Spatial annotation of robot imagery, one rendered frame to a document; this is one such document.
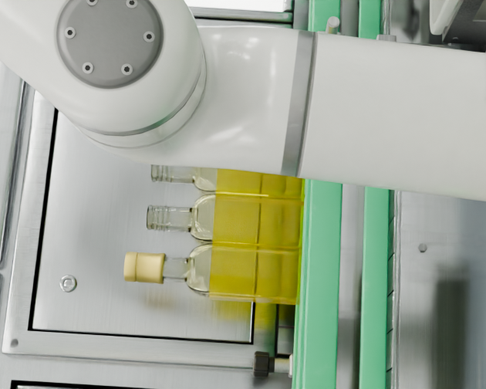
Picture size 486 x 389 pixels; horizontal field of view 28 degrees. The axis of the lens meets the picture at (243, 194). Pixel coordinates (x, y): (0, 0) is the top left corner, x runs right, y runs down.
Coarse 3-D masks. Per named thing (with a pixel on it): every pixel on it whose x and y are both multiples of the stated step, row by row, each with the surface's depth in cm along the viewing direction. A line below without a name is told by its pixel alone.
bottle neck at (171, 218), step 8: (152, 208) 110; (160, 208) 110; (168, 208) 110; (176, 208) 110; (184, 208) 110; (152, 216) 110; (160, 216) 110; (168, 216) 110; (176, 216) 110; (184, 216) 110; (152, 224) 110; (160, 224) 110; (168, 224) 110; (176, 224) 110; (184, 224) 110
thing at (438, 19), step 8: (432, 0) 106; (440, 0) 106; (448, 0) 96; (456, 0) 96; (432, 8) 106; (440, 8) 105; (448, 8) 98; (456, 8) 100; (432, 16) 105; (440, 16) 100; (448, 16) 99; (432, 24) 104; (440, 24) 101; (448, 24) 103; (432, 32) 104; (440, 32) 103
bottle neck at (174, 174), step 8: (152, 168) 112; (160, 168) 112; (168, 168) 112; (176, 168) 112; (184, 168) 112; (192, 168) 112; (152, 176) 112; (160, 176) 112; (168, 176) 112; (176, 176) 112; (184, 176) 112
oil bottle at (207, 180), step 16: (192, 176) 112; (208, 176) 110; (224, 176) 110; (240, 176) 110; (256, 176) 110; (272, 176) 110; (288, 176) 110; (208, 192) 111; (224, 192) 110; (240, 192) 110; (256, 192) 110; (272, 192) 110; (288, 192) 110; (304, 192) 110
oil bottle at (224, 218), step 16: (192, 208) 110; (208, 208) 109; (224, 208) 109; (240, 208) 109; (256, 208) 109; (272, 208) 109; (288, 208) 109; (192, 224) 109; (208, 224) 108; (224, 224) 108; (240, 224) 108; (256, 224) 108; (272, 224) 108; (288, 224) 108; (208, 240) 108; (224, 240) 108; (240, 240) 108; (256, 240) 108; (272, 240) 108; (288, 240) 108
